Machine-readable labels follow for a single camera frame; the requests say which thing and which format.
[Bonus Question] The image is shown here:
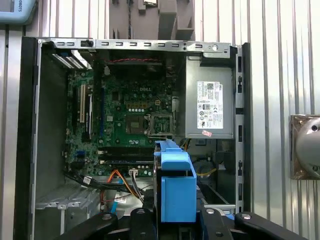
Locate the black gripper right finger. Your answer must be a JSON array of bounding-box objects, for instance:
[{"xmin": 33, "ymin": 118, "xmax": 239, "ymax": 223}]
[{"xmin": 199, "ymin": 207, "xmax": 309, "ymax": 240}]

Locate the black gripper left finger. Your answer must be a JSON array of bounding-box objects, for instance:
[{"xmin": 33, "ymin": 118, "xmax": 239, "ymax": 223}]
[{"xmin": 53, "ymin": 207, "xmax": 158, "ymax": 240}]

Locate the hard disk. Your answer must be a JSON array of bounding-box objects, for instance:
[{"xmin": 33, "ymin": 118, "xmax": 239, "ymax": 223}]
[{"xmin": 152, "ymin": 139, "xmax": 201, "ymax": 225}]

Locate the grey metal disk bay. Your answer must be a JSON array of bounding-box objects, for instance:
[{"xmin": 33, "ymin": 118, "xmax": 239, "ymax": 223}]
[{"xmin": 34, "ymin": 186, "xmax": 106, "ymax": 240}]

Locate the RAM stick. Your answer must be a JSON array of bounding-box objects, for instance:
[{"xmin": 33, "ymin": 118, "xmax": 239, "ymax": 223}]
[
  {"xmin": 127, "ymin": 0, "xmax": 133, "ymax": 40},
  {"xmin": 99, "ymin": 159, "xmax": 155, "ymax": 165}
]

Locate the black RAM slot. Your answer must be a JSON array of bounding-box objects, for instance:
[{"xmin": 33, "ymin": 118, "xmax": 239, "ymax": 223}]
[{"xmin": 97, "ymin": 147, "xmax": 156, "ymax": 157}]

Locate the CPU socket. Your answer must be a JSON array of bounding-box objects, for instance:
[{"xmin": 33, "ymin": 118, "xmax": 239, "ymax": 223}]
[{"xmin": 124, "ymin": 114, "xmax": 146, "ymax": 135}]

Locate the metal socket cover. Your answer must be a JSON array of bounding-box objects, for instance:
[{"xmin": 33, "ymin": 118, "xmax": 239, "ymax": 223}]
[{"xmin": 144, "ymin": 112, "xmax": 175, "ymax": 138}]

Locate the green motherboard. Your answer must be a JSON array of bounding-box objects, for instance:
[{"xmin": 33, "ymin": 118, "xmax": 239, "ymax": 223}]
[{"xmin": 64, "ymin": 69, "xmax": 181, "ymax": 178}]

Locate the grey power supply unit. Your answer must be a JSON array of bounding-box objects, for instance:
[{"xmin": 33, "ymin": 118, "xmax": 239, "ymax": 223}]
[{"xmin": 184, "ymin": 53, "xmax": 236, "ymax": 140}]

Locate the white expansion slot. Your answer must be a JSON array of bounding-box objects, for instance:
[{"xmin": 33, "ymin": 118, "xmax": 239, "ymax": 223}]
[{"xmin": 79, "ymin": 84, "xmax": 85, "ymax": 123}]

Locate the black open PC case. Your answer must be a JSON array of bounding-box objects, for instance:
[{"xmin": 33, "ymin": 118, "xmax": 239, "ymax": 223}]
[{"xmin": 13, "ymin": 36, "xmax": 251, "ymax": 240}]

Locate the grey parts rack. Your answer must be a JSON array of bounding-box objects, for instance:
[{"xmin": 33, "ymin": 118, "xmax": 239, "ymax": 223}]
[{"xmin": 108, "ymin": 0, "xmax": 196, "ymax": 40}]

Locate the pale blue teach pendant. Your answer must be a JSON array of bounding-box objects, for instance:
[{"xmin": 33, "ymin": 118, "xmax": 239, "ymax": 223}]
[{"xmin": 0, "ymin": 0, "xmax": 38, "ymax": 26}]

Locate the light blue data wire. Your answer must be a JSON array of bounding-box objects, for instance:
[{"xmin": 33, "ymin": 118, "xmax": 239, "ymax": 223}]
[{"xmin": 111, "ymin": 174, "xmax": 124, "ymax": 214}]

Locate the yellow wire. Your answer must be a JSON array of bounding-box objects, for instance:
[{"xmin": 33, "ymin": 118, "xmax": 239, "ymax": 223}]
[{"xmin": 183, "ymin": 138, "xmax": 217, "ymax": 177}]

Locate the orange wire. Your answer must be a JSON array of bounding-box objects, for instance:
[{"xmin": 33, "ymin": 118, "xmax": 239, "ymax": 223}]
[{"xmin": 107, "ymin": 169, "xmax": 141, "ymax": 198}]

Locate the black cable bundle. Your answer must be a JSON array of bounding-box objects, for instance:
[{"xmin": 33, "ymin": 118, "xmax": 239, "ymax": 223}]
[{"xmin": 63, "ymin": 171, "xmax": 146, "ymax": 201}]

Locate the red black twisted wire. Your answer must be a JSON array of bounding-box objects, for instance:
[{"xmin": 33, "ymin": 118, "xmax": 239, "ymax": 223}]
[{"xmin": 106, "ymin": 57, "xmax": 163, "ymax": 63}]

